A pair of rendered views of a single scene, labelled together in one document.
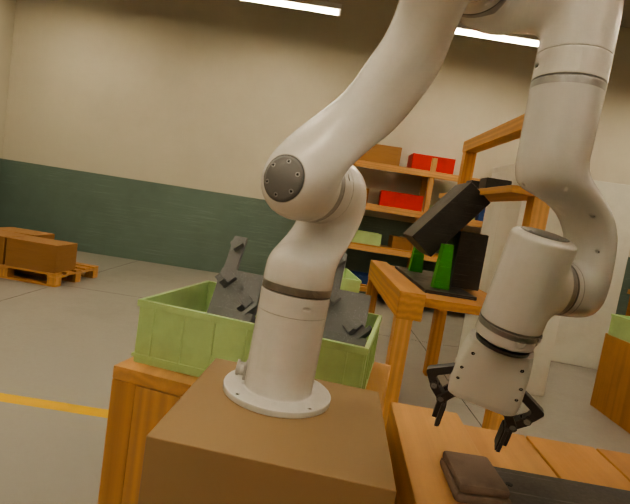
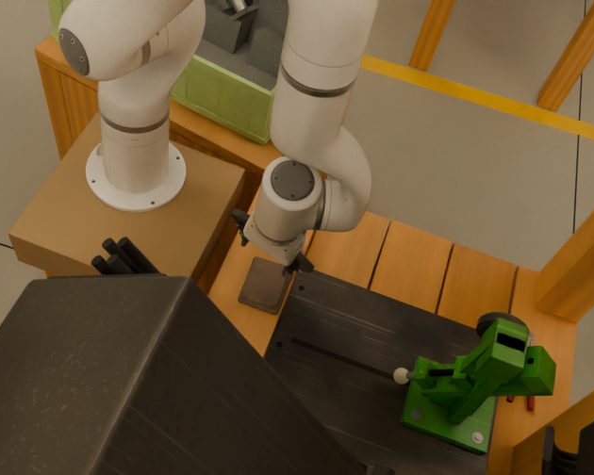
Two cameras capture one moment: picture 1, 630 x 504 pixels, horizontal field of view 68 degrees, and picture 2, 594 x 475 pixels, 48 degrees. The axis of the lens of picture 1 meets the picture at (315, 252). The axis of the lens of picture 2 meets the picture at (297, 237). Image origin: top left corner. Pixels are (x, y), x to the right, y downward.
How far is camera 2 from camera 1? 0.81 m
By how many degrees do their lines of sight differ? 50
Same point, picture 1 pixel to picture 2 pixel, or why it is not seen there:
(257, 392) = (110, 182)
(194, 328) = not seen: hidden behind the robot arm
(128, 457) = (71, 124)
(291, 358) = (129, 169)
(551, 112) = (282, 105)
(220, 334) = not seen: hidden behind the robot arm
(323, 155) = (104, 43)
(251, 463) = (80, 263)
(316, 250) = (139, 88)
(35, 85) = not seen: outside the picture
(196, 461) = (44, 253)
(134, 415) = (65, 95)
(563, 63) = (290, 67)
